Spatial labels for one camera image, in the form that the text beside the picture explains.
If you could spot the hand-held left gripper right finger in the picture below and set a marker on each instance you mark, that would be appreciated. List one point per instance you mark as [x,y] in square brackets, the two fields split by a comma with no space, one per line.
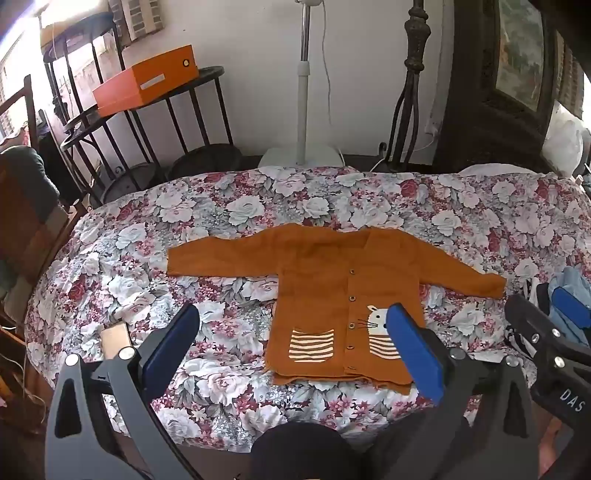
[415,350]

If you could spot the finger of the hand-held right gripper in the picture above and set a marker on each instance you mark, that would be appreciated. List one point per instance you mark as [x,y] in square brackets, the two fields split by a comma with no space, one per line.
[570,302]
[531,323]

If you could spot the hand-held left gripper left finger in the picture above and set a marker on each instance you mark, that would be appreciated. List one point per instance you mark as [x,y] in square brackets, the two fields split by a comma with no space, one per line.
[171,350]

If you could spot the orange knitted cat cardigan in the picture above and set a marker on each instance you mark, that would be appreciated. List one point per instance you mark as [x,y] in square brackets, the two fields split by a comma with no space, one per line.
[314,267]

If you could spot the light blue garment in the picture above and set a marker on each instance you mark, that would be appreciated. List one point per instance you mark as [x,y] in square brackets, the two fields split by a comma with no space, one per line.
[570,277]

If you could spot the wooden block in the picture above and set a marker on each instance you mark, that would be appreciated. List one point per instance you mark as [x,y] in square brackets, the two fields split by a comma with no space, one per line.
[115,341]

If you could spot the floral rose blanket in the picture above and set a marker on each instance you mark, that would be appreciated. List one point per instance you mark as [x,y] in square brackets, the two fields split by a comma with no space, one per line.
[221,383]

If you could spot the person's dark trouser leg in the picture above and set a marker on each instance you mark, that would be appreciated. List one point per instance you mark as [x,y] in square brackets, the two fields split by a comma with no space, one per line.
[295,447]

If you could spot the white plastic bag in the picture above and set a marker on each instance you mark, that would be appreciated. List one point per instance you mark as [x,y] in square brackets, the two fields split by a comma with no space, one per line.
[563,134]

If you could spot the wooden armchair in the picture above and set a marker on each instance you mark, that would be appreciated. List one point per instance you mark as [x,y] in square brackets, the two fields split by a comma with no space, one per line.
[23,221]

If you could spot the dark wooden framed painting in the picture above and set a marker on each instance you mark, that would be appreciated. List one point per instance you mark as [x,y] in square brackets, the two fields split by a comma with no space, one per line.
[517,46]

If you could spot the orange storage box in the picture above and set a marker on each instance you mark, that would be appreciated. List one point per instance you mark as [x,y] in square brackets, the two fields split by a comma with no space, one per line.
[138,83]

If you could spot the black round metal shelf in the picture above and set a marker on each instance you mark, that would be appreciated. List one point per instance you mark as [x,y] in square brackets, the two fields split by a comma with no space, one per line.
[207,76]

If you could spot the white floor stand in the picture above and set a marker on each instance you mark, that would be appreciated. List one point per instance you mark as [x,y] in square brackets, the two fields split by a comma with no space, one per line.
[302,92]

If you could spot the dark ornate floor lamp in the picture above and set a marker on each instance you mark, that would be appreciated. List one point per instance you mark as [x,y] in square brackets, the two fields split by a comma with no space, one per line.
[414,46]

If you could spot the woven wall hanging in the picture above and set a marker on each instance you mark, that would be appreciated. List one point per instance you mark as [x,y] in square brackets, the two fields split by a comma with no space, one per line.
[134,14]

